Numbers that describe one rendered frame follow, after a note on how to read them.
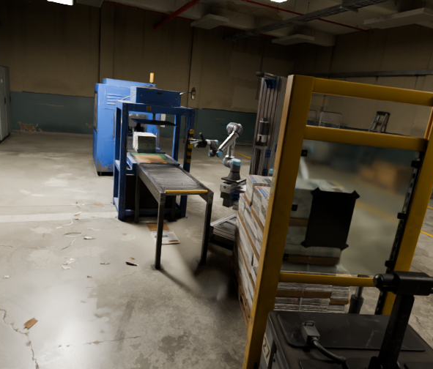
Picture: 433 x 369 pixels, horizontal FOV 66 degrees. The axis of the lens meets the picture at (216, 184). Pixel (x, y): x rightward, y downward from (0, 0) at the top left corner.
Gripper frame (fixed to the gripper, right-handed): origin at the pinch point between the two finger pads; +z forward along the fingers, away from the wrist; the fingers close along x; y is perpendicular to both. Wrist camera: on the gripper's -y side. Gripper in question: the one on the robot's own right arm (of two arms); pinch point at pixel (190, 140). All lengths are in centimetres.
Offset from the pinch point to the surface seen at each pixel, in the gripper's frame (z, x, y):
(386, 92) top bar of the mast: 34, -229, -87
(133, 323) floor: 97, -129, 108
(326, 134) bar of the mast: 55, -221, -66
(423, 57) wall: -728, 186, -179
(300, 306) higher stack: 24, -213, 45
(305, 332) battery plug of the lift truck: 73, -253, 10
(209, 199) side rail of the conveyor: 1, -59, 44
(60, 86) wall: 19, 839, 69
